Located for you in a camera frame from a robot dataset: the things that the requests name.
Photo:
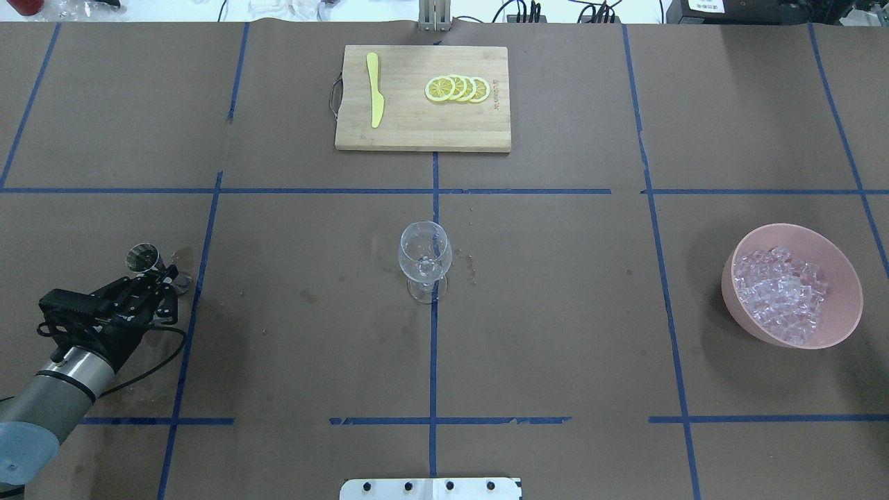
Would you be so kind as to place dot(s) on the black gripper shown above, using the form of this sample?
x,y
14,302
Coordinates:
x,y
119,342

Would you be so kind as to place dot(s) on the steel double jigger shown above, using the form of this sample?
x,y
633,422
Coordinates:
x,y
145,257

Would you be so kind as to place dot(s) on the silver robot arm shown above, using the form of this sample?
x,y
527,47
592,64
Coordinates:
x,y
38,420

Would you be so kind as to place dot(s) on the clear wine glass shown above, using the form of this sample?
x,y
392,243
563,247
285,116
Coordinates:
x,y
425,256

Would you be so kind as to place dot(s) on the pile of clear ice cubes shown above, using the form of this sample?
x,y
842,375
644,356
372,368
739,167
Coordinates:
x,y
782,292

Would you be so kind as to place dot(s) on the yellow plastic knife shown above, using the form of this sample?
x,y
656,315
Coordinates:
x,y
377,99

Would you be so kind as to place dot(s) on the red bottle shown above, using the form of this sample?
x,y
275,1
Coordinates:
x,y
26,8

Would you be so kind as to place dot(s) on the bamboo cutting board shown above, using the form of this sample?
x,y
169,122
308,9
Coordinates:
x,y
413,123

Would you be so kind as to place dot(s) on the lemon slice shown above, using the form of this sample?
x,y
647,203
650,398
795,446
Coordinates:
x,y
481,90
460,88
471,87
440,89

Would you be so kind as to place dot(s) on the pink bowl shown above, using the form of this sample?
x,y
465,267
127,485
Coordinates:
x,y
842,307

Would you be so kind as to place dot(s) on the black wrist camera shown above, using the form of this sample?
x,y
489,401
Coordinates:
x,y
69,315

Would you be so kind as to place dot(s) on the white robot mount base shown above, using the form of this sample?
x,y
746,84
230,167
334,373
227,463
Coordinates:
x,y
432,488

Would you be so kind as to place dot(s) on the aluminium frame post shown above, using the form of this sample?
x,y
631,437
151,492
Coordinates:
x,y
434,16

